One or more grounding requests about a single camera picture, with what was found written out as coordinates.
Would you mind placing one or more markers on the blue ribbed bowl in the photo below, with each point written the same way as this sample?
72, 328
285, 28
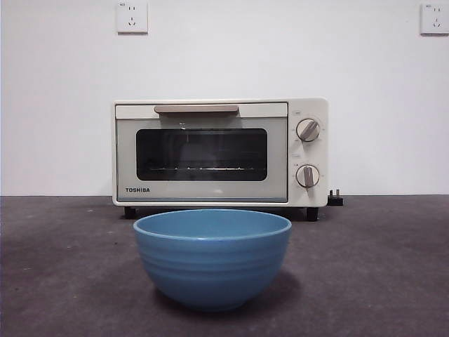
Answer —
210, 267

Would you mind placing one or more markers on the beige round oven knob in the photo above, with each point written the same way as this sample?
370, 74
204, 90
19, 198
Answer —
308, 130
307, 175

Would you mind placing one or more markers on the cream Toshiba toaster oven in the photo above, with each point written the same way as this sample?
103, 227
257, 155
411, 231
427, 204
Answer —
315, 196

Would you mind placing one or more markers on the black power plug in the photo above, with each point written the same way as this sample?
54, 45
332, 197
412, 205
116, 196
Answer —
335, 201

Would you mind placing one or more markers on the white wall socket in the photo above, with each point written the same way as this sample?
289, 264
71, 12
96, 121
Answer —
435, 19
132, 17

